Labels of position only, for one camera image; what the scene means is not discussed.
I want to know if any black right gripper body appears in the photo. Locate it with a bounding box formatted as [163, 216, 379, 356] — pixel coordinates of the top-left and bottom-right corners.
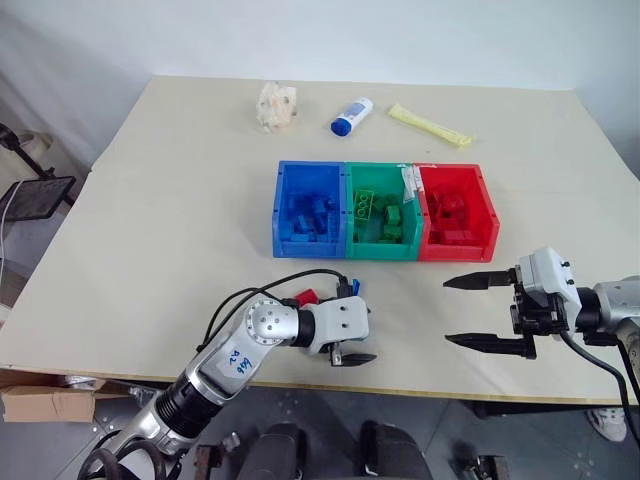
[507, 265, 565, 362]

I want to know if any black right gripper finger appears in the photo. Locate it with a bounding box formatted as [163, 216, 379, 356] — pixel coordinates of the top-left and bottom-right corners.
[443, 331, 538, 361]
[442, 268, 518, 293]

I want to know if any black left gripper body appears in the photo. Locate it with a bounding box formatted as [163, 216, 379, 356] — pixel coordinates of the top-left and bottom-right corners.
[322, 340, 351, 369]

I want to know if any red plastic bin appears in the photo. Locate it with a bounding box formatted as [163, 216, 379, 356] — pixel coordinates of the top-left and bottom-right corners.
[413, 162, 502, 264]

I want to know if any green plastic bin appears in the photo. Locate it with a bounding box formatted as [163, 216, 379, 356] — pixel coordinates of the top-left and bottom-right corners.
[343, 161, 425, 262]

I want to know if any small red block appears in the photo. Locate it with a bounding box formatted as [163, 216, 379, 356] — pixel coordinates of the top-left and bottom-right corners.
[439, 191, 470, 217]

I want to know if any dark rounded shape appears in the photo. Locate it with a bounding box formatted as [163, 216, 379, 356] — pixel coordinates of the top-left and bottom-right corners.
[238, 422, 307, 480]
[358, 419, 437, 480]

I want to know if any white paper label tag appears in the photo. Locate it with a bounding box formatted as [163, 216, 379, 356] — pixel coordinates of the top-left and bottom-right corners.
[399, 164, 424, 204]

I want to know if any white shoe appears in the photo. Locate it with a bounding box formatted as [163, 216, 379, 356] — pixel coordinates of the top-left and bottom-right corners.
[586, 406, 629, 444]

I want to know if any large green studded brick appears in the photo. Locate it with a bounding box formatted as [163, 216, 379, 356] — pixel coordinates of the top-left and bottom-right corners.
[351, 189, 377, 222]

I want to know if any blue plastic bin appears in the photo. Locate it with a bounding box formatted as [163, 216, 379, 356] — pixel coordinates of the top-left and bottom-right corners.
[271, 159, 350, 260]

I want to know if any white tube with blue cap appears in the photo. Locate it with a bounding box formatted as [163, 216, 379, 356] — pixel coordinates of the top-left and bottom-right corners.
[329, 96, 376, 138]

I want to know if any crumpled white plastic bag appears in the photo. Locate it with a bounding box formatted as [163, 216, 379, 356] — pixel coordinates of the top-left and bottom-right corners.
[254, 81, 300, 136]

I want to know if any brown cardboard box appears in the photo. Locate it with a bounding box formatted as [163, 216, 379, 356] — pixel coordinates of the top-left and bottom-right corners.
[0, 382, 109, 424]

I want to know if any black tablet on stand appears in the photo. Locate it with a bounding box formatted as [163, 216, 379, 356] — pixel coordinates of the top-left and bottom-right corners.
[0, 176, 77, 222]

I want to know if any black tripod stand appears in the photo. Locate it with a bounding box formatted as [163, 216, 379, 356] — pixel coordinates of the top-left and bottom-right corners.
[0, 122, 57, 180]

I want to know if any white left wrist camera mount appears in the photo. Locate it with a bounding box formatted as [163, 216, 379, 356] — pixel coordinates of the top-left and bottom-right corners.
[305, 295, 372, 357]

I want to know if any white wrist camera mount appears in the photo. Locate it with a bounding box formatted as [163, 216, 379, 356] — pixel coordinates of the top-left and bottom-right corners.
[516, 245, 584, 324]
[305, 295, 372, 357]

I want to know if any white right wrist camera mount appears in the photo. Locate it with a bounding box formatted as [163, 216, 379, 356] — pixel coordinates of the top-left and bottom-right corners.
[516, 245, 584, 324]

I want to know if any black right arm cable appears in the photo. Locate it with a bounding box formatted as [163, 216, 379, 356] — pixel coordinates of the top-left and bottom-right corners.
[555, 327, 640, 419]

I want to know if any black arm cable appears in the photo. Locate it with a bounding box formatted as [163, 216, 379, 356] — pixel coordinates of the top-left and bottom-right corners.
[555, 327, 640, 419]
[195, 268, 353, 354]

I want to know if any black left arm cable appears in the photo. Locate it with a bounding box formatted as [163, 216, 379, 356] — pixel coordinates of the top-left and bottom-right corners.
[195, 268, 353, 354]

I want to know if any yellow cable tie pack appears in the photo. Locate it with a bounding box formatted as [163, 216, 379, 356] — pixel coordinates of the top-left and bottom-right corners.
[386, 102, 477, 152]

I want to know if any metal table bracket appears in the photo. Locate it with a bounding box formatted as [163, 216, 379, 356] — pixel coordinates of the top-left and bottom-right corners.
[127, 383, 169, 403]

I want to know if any white cable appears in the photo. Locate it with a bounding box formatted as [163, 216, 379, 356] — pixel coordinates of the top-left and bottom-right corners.
[0, 180, 22, 281]

